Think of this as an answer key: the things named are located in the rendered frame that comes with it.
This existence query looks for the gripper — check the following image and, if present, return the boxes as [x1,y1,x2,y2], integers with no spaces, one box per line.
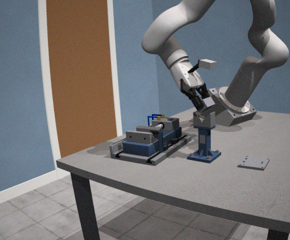
[170,58,210,110]

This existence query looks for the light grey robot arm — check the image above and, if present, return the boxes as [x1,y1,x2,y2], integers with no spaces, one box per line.
[141,0,289,114]

